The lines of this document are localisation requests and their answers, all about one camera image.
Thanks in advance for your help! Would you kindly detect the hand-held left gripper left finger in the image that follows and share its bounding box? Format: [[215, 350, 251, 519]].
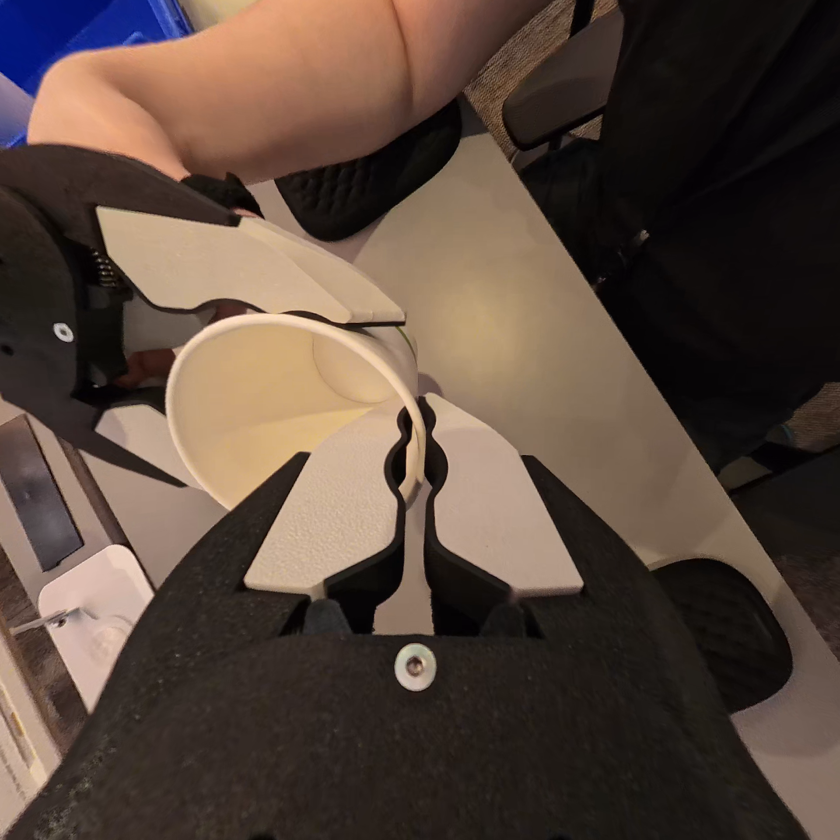
[[244, 408, 411, 634]]

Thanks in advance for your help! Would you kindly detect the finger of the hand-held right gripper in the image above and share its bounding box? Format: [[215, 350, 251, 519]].
[[95, 205, 408, 328], [95, 403, 199, 490]]

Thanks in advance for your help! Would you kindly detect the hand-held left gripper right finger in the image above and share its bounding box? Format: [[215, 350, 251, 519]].
[[420, 394, 585, 634]]

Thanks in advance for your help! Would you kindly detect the white paper cup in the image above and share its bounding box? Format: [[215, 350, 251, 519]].
[[165, 313, 422, 514], [0, 72, 35, 149]]

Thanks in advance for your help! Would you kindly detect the blue plastic bin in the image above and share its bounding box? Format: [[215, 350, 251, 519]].
[[0, 0, 196, 149]]

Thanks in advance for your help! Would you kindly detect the person's right forearm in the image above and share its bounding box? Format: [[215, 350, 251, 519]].
[[147, 0, 553, 186]]

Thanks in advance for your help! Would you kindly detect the person's right hand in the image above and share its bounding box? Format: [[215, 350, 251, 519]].
[[28, 54, 193, 389]]

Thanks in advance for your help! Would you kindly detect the black flat plate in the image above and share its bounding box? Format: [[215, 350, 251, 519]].
[[0, 413, 86, 572]]

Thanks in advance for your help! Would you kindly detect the black wrist rest pad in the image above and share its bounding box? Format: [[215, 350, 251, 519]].
[[273, 98, 464, 243], [648, 558, 795, 714]]

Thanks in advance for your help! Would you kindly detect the white stand base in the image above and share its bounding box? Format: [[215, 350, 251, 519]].
[[10, 543, 156, 714]]

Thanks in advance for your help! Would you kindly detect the person's dark clothing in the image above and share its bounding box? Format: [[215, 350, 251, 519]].
[[518, 0, 840, 475]]

